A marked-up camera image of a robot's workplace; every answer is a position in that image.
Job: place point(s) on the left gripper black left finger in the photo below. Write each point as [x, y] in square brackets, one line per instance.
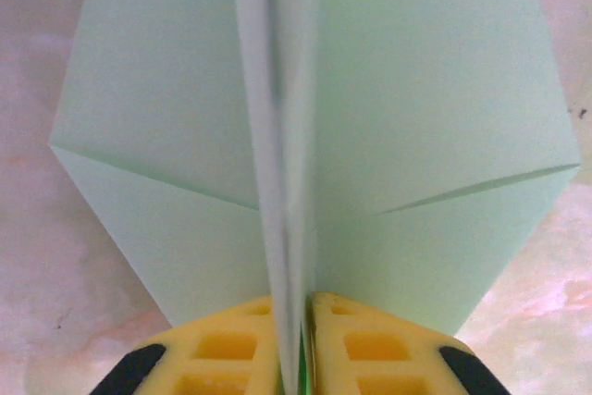
[222, 353]

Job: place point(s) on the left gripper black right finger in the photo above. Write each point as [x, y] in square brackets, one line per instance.
[384, 349]

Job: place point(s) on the light green paper sheet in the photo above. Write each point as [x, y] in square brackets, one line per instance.
[185, 113]

